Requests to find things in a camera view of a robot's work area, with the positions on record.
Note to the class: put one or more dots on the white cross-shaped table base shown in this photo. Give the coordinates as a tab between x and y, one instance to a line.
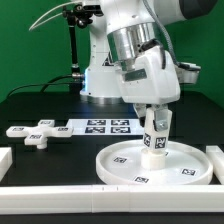
38	135

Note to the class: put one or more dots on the white front fence bar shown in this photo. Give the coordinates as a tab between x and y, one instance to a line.
107	198

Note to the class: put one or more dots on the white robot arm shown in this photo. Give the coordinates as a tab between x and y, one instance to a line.
131	26

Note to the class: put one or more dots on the white left fence block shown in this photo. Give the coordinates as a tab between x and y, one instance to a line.
5	160

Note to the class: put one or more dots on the white marker sheet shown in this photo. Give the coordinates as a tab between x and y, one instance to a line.
105	126

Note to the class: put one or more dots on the white round table top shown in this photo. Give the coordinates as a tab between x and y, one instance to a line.
129	163

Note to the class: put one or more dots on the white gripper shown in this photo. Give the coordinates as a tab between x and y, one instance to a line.
153	81

